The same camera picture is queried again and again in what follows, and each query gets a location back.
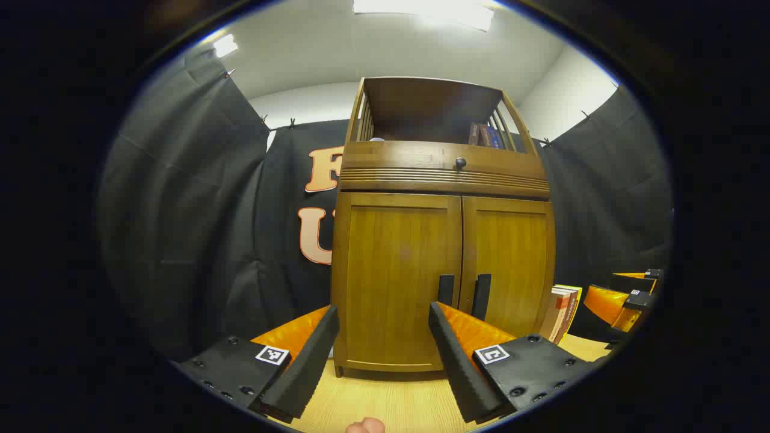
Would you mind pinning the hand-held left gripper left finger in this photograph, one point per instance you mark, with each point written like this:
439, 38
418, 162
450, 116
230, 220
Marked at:
307, 367

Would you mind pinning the brown wooden shoe cabinet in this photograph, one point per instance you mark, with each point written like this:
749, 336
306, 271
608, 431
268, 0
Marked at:
421, 105

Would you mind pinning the beige book orange label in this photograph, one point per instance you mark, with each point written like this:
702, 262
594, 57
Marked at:
550, 313

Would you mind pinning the blue book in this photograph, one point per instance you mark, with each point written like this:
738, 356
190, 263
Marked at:
494, 137

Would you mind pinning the wooden cabinet drawer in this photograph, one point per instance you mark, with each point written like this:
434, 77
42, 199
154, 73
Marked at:
391, 157

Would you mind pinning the red-brown spine book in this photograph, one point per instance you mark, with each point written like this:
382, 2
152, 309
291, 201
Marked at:
565, 316

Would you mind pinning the large ceiling light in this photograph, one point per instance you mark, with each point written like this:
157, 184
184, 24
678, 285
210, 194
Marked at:
421, 11

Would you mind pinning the small ceiling light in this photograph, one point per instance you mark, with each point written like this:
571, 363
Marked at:
225, 46

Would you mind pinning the brown book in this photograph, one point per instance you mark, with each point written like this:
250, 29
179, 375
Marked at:
473, 133

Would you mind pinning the black backdrop cloth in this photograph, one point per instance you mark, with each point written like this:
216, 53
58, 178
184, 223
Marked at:
198, 210

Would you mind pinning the maroon book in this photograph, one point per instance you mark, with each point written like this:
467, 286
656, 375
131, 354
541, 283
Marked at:
484, 135

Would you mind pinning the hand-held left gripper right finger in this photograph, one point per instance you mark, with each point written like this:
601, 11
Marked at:
457, 367

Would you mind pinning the wooden cabinet door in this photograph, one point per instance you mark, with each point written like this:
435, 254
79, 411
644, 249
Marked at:
391, 270
511, 258

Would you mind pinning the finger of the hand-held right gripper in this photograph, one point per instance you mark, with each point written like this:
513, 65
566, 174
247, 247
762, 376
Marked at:
639, 300
652, 275

